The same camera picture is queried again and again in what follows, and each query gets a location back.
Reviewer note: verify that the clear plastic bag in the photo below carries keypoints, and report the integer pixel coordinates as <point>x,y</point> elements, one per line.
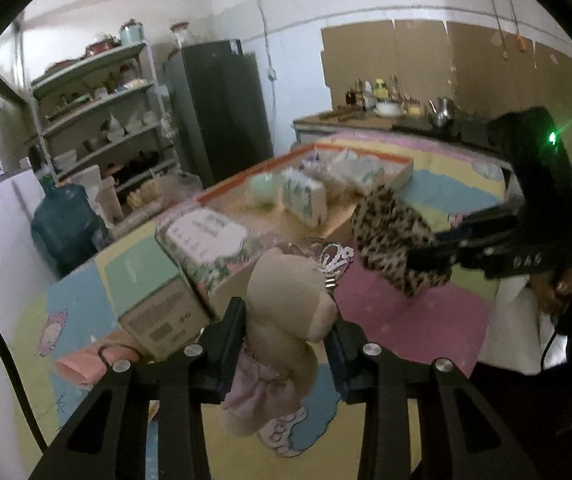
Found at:
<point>158,187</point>

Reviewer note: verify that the floral printed box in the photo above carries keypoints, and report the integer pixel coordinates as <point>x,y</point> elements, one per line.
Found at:
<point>206,240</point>

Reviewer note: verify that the orange-edged cardboard tray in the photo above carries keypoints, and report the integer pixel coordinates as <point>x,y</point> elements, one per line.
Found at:
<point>246,205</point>

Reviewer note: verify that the grey metal shelf rack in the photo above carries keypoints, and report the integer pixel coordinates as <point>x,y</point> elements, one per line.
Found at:
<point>101,120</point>

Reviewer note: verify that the green patterned tissue pack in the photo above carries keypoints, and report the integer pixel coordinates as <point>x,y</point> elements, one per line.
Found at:
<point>306,197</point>
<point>358,167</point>

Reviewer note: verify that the kitchen counter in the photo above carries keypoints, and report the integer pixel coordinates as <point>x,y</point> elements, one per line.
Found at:
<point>361,122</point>

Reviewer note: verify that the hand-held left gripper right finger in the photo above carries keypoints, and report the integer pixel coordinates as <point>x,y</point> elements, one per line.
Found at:
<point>338,360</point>

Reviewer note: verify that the metal kettle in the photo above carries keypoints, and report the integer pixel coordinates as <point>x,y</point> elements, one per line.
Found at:
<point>441,110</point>

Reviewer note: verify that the cardboard box with green top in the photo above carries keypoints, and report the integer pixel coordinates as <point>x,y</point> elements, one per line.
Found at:
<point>151,295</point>

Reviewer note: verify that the person's right hand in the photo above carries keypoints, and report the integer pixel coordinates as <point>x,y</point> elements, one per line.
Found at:
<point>561,287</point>

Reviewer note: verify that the pink pouch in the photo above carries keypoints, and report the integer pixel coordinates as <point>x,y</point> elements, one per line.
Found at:
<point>81,365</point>

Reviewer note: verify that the glass jar with lid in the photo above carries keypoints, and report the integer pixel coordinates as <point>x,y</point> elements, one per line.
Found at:
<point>181,35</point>

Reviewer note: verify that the group of condiment bottles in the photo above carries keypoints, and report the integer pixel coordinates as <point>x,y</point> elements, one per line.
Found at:
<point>373,92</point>

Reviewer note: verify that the blue water jug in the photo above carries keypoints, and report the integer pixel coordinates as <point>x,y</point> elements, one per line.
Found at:
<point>66,230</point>

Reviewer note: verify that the black cooktop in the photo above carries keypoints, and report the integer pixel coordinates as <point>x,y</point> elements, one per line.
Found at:
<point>453,130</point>

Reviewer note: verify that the leopard print cloth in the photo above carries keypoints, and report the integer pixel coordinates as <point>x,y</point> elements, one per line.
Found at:
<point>391,230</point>

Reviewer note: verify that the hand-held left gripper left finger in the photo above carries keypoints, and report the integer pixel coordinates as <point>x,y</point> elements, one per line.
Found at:
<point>233,340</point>

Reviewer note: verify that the teal pot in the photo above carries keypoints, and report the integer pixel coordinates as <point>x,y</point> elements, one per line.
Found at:
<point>132,33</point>

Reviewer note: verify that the dark refrigerator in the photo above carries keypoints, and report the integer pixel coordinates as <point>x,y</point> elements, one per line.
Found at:
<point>216,110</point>

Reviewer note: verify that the round green soft item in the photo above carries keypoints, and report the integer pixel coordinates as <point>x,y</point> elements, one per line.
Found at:
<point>266,185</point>

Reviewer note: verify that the beige teddy bear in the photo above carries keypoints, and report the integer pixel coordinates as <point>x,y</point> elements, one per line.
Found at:
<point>286,300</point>

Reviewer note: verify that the silver toy tiara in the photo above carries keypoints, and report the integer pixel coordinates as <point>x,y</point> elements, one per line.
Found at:
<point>335,260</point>

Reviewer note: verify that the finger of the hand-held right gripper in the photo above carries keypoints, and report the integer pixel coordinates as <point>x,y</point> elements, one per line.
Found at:
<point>433,259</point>
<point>481,225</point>

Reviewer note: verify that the cardboard wall panel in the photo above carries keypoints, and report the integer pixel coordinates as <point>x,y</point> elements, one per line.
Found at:
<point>446,65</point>

